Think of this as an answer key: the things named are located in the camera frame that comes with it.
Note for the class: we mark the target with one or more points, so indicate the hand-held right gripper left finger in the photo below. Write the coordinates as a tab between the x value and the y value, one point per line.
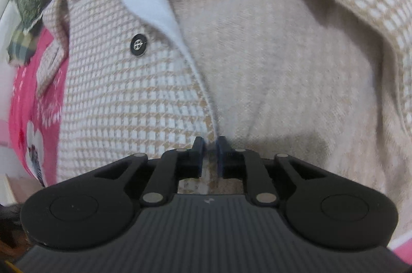
199	157

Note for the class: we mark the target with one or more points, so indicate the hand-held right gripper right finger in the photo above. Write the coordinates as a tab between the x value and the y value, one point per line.
221	157

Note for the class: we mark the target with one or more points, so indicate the beige houndstooth jacket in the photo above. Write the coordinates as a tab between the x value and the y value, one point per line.
289	51

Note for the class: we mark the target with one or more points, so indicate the pink floral bed sheet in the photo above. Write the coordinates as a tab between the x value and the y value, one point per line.
32	99

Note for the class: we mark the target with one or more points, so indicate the white and pink headboard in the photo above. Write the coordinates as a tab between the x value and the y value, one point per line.
4	83

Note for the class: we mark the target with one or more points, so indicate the grey patterned cloth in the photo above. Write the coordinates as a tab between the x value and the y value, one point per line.
25	1

